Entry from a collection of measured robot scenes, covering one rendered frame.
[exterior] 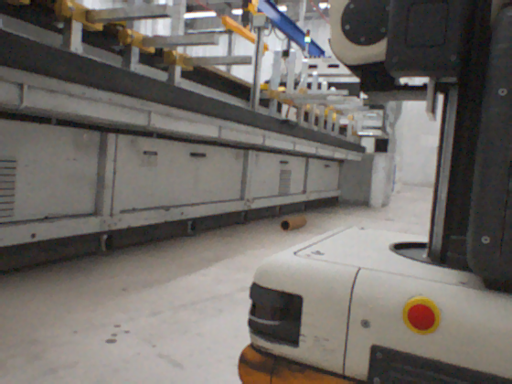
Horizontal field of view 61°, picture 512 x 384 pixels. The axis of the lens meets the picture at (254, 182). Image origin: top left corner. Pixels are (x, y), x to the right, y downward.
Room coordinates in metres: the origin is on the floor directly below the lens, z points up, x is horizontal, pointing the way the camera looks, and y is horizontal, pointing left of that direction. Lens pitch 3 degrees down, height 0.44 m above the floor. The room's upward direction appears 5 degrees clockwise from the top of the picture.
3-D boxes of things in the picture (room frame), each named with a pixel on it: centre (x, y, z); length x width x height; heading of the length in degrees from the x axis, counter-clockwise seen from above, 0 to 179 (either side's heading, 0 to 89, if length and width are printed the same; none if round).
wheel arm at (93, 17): (1.27, 0.46, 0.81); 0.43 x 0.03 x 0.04; 65
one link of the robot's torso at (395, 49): (0.87, -0.25, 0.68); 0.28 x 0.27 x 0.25; 155
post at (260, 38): (2.40, 0.04, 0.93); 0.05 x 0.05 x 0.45; 65
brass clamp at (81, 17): (1.30, 0.56, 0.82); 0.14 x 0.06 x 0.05; 155
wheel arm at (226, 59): (1.73, 0.25, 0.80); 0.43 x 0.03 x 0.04; 65
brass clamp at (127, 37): (1.53, 0.45, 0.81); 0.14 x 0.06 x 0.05; 155
